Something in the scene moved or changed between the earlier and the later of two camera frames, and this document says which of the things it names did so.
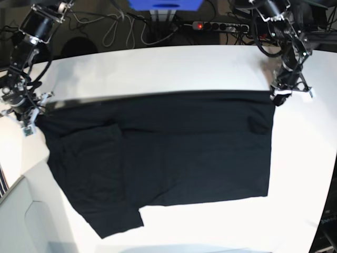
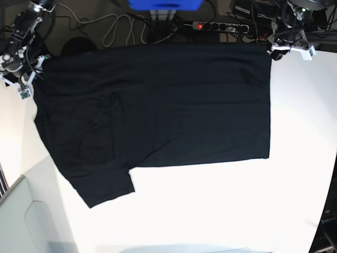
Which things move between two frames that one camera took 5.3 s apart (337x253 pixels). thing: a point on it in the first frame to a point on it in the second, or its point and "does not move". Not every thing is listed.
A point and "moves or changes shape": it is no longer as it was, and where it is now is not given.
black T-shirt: (110, 156) moves or changes shape
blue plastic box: (166, 5) does not move
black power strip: (227, 27) does not move
